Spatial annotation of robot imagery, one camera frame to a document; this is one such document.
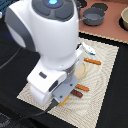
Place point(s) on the grey frying pan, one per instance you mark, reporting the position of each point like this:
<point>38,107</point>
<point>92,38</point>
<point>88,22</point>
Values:
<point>93,16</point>

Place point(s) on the grey cooking pot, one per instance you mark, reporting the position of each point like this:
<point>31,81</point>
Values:
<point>78,5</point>

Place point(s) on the brown sausage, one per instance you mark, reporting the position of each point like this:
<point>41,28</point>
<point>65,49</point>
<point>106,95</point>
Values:
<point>76,93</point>

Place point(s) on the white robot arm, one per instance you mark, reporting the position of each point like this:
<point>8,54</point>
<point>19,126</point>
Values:
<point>49,27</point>

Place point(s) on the beige bowl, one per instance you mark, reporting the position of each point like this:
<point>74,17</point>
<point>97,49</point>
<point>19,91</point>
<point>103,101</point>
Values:
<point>124,16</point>

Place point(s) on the yellow bread loaf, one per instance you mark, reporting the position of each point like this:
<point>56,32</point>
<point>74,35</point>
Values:
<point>60,104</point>

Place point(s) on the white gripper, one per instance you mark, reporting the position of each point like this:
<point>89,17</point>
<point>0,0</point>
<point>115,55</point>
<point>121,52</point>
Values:
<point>46,83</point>

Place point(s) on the orange handled fork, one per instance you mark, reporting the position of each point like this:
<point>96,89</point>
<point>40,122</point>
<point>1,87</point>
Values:
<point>84,88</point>

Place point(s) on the beige woven placemat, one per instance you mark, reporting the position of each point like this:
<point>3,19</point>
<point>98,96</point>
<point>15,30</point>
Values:
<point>83,112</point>

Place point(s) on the tan round plate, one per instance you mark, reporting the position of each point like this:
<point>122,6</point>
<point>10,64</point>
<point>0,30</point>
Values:
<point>81,71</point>

